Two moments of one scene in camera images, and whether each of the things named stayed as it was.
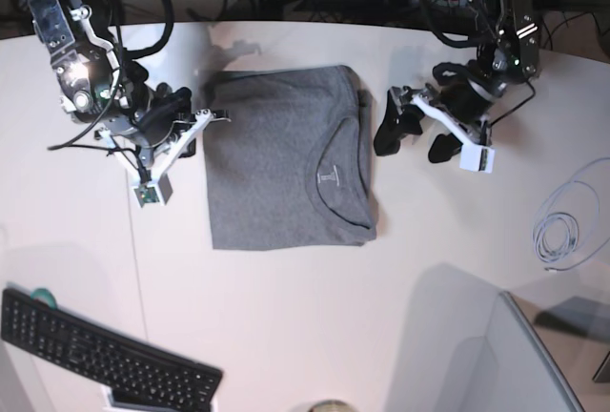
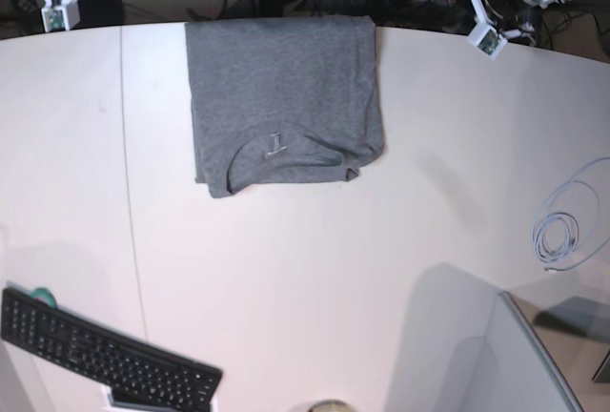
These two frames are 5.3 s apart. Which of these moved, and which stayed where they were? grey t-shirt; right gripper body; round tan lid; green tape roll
Moved: grey t-shirt; right gripper body
Stayed: round tan lid; green tape roll
